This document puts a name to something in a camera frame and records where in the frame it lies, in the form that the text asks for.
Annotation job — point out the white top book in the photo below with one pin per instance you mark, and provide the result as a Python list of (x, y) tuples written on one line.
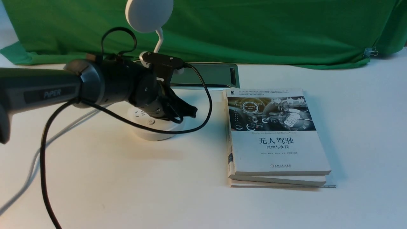
[(271, 133)]

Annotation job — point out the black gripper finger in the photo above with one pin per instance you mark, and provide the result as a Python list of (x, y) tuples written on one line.
[(170, 109)]

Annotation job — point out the green backdrop cloth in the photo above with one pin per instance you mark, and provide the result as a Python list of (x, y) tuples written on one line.
[(316, 34)]

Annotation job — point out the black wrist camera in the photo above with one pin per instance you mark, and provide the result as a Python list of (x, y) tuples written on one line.
[(162, 62)]

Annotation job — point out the white desk lamp power strip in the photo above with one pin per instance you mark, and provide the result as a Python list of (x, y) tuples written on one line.
[(147, 16)]

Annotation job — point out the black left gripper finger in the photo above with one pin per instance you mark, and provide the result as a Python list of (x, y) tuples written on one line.
[(184, 109)]

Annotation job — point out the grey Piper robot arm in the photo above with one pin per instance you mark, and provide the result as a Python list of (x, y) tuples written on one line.
[(101, 82)]

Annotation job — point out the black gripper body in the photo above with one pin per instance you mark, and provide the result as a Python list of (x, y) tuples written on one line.
[(146, 93)]

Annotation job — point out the white book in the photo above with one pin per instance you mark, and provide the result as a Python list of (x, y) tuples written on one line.
[(281, 181), (271, 133)]

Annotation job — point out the white bottom book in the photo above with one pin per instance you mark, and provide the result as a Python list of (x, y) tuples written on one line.
[(281, 181)]

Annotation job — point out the silver binder clip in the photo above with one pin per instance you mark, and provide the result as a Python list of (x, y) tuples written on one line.
[(369, 52)]

